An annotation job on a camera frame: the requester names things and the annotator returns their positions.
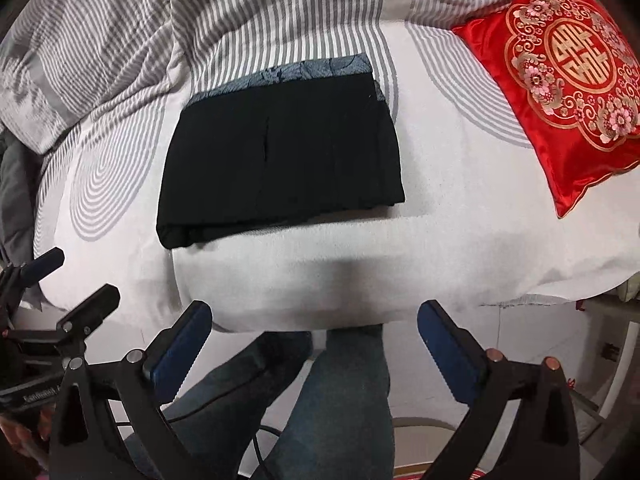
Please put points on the dark grey cloth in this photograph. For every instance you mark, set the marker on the dark grey cloth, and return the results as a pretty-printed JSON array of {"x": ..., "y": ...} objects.
[{"x": 15, "y": 200}]

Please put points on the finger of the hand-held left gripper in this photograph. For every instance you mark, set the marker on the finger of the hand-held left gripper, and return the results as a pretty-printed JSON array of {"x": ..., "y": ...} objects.
[
  {"x": 42, "y": 265},
  {"x": 90, "y": 307}
]

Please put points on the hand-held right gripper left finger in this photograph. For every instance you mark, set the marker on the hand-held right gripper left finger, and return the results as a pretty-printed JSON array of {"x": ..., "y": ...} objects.
[{"x": 180, "y": 345}]

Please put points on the red embroidered pillow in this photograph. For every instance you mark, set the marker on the red embroidered pillow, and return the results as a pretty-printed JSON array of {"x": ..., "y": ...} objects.
[{"x": 565, "y": 85}]

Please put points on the person's left hand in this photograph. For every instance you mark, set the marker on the person's left hand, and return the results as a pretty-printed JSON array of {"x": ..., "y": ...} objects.
[{"x": 17, "y": 437}]

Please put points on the person's leg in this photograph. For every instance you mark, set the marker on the person's leg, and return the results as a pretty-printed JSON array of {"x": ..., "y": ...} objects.
[
  {"x": 340, "y": 400},
  {"x": 235, "y": 375}
]

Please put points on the grey striped quilt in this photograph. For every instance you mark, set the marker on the grey striped quilt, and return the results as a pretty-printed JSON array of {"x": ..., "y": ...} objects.
[{"x": 225, "y": 15}]

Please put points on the black pants with blue lining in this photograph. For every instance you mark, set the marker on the black pants with blue lining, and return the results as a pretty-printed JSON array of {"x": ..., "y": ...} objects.
[{"x": 280, "y": 160}]

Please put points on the white bed sheet grey circles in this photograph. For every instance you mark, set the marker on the white bed sheet grey circles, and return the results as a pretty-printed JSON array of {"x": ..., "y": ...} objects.
[{"x": 475, "y": 200}]

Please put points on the dark wall socket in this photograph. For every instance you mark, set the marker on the dark wall socket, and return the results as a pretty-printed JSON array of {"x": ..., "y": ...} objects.
[{"x": 608, "y": 351}]

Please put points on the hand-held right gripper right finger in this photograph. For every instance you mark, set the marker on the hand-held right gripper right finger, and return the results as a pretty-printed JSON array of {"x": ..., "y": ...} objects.
[{"x": 445, "y": 345}]

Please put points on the white furniture panel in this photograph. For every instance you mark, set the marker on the white furniture panel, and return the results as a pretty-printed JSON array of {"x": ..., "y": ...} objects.
[{"x": 550, "y": 330}]

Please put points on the person's right leg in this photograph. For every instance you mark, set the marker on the person's right leg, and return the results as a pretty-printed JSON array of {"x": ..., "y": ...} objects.
[{"x": 340, "y": 400}]

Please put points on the person's left leg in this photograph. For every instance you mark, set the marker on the person's left leg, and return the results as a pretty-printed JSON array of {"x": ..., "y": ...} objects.
[{"x": 235, "y": 375}]

